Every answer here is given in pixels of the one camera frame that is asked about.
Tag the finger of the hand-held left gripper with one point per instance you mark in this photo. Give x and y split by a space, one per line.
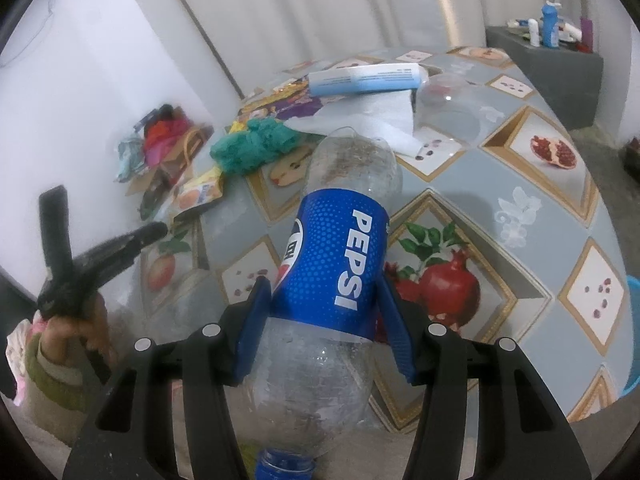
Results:
56 230
125 247

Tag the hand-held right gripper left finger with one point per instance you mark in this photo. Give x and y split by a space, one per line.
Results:
252 332

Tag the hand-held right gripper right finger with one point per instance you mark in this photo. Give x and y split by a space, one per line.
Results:
397 330

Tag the orange yellow snack packet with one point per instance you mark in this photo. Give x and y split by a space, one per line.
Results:
197 195

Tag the clear plastic bottle blue label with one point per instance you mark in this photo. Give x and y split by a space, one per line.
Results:
330 260

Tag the white tissue paper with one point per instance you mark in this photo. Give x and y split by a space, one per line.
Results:
360 120

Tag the purple yellow noodle packet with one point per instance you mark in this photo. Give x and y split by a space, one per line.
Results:
285 102

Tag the clear plastic cup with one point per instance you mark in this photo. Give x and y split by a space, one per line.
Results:
450 110

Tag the white blue tube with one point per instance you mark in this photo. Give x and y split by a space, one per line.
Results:
365 79

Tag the person's left forearm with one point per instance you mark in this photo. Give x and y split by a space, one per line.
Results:
50 385

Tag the person's left hand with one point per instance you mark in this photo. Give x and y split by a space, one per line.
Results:
97 327

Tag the brown red shopping bags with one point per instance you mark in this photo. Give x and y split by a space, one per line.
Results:
145 185

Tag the patterned teal cloth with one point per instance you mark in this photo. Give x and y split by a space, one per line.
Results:
130 157

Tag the red pink cloth pile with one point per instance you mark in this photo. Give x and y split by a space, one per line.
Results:
162 130

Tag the fruit print tablecloth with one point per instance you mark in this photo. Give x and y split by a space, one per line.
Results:
475 175

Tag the grey cabinet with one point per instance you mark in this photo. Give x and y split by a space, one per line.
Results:
550 80

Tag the white curtain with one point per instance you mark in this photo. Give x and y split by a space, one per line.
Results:
325 10

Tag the small white bottle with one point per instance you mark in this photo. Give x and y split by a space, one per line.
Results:
534 32

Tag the blue pump bottle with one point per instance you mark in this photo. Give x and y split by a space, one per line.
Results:
550 25

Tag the purple box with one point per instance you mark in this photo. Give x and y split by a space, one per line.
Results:
587 35

